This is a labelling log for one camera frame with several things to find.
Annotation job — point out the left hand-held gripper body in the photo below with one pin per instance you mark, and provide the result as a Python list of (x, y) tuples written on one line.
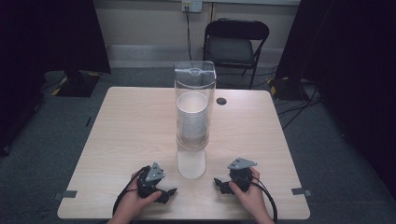
[(148, 183)]

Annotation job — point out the white wall socket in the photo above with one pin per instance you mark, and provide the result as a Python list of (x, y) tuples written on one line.
[(192, 5)]

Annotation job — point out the black folding chair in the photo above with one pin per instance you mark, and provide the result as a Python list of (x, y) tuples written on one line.
[(230, 48)]

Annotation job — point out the person's left hand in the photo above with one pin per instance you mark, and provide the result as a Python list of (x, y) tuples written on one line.
[(134, 202)]

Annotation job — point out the grey tape strip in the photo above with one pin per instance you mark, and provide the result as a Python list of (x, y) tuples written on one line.
[(300, 191), (66, 194)]

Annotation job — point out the person's right hand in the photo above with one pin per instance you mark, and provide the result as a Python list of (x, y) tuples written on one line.
[(249, 200)]

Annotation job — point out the clear plastic cup dispenser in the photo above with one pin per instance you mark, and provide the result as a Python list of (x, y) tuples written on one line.
[(195, 77)]

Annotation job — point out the stack of white paper cups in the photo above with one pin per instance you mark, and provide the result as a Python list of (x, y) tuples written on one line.
[(192, 116)]

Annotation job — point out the black curtain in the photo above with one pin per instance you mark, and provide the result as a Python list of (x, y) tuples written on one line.
[(46, 46), (348, 62)]

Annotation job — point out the black table grommet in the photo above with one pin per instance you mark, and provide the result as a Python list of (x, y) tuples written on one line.
[(221, 101)]

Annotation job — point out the black stand base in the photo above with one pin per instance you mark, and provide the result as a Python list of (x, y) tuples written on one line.
[(286, 89), (77, 84)]

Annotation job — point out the white plastic cup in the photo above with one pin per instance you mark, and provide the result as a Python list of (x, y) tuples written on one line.
[(191, 163)]

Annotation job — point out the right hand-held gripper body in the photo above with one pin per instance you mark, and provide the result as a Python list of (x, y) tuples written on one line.
[(241, 175)]

